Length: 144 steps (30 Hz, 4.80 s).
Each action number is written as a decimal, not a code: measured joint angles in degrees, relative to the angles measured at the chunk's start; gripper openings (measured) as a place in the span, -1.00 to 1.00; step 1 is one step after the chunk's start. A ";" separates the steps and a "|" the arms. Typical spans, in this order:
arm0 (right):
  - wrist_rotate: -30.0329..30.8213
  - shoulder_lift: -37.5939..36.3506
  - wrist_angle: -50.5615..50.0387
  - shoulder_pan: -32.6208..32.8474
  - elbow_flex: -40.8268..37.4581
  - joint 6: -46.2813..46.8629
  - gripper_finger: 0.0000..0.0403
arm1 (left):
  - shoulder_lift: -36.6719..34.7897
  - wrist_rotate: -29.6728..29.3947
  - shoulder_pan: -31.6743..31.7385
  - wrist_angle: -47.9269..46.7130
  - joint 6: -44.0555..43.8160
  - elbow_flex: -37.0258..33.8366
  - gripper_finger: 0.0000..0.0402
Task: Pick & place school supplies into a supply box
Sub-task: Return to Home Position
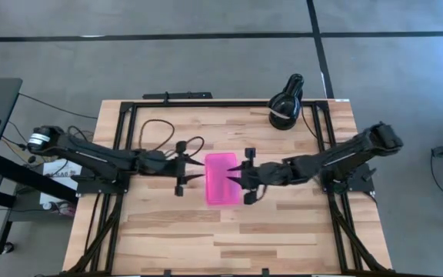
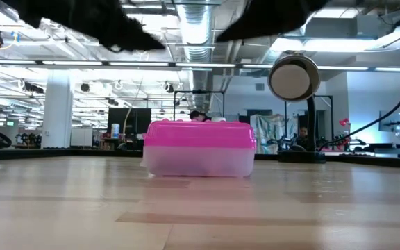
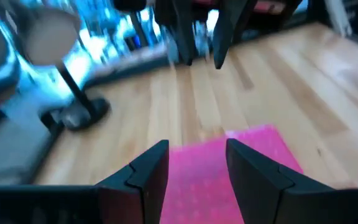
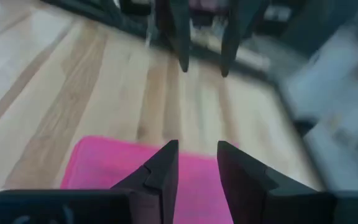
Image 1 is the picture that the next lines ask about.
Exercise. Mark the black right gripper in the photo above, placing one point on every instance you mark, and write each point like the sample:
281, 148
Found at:
254, 175

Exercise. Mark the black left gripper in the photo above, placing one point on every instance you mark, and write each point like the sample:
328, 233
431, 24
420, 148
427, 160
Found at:
175, 169

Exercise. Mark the clear pencil box pink lid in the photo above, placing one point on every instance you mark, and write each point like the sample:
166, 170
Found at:
221, 184

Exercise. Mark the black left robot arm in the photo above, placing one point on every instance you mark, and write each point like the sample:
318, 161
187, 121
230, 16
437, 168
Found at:
90, 157

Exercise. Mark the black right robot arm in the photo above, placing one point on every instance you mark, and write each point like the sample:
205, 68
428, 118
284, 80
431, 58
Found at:
333, 157

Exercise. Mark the white cardboard box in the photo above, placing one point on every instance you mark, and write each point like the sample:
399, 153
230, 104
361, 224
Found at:
58, 181

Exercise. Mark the black aluminium table frame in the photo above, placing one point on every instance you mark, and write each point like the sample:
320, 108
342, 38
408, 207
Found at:
225, 104

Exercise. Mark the black bracket bar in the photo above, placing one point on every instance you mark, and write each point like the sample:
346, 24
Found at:
177, 95

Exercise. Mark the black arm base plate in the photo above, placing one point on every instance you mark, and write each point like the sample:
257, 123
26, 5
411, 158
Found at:
102, 188
360, 182

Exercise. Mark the black desk frame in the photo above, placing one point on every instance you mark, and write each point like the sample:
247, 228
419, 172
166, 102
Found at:
25, 175

